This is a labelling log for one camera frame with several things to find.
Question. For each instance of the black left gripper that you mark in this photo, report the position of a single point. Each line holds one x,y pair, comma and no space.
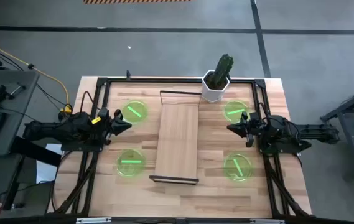
106,127

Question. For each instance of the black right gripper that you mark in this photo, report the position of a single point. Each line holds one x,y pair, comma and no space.
253,127

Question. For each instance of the green transparent plastic plate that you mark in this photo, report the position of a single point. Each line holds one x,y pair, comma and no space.
245,169
131,169
233,105
139,107

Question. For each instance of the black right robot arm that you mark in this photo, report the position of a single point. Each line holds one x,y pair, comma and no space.
288,130

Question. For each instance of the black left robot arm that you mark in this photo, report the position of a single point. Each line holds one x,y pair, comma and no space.
68,127

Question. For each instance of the white hexagonal plant pot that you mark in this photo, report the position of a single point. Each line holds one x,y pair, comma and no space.
212,93

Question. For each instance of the small black clamp knob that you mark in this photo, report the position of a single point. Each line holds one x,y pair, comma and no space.
128,74

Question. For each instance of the green cactus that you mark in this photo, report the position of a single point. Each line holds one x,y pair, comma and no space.
223,70

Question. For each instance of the white sheet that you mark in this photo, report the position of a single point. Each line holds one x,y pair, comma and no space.
47,172

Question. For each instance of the black flat panel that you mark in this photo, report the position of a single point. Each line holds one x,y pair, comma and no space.
36,152

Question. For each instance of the grey desk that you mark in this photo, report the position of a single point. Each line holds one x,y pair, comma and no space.
15,105

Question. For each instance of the black clamp tool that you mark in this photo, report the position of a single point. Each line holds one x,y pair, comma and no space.
0,95

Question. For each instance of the wooden shelf with black frame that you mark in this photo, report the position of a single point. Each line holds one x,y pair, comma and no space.
178,140

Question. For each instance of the black aluminium extrusion frame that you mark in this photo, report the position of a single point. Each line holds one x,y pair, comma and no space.
179,80

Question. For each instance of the silver metal bracket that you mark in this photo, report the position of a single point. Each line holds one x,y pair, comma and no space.
93,220

